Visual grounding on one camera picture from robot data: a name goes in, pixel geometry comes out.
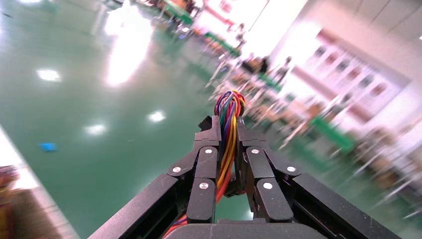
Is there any brown cardboard divider box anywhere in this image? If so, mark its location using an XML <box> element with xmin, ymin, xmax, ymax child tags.
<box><xmin>0</xmin><ymin>165</ymin><xmax>80</xmax><ymax>239</ymax></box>

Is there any grey power supply with wires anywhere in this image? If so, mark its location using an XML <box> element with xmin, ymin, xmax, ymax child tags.
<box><xmin>163</xmin><ymin>90</ymin><xmax>246</xmax><ymax>238</ymax></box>

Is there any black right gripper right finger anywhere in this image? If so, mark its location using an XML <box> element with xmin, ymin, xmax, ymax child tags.
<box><xmin>235</xmin><ymin>117</ymin><xmax>401</xmax><ymax>239</ymax></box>

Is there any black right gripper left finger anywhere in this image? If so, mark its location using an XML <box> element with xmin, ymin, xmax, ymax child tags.
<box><xmin>87</xmin><ymin>115</ymin><xmax>221</xmax><ymax>239</ymax></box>

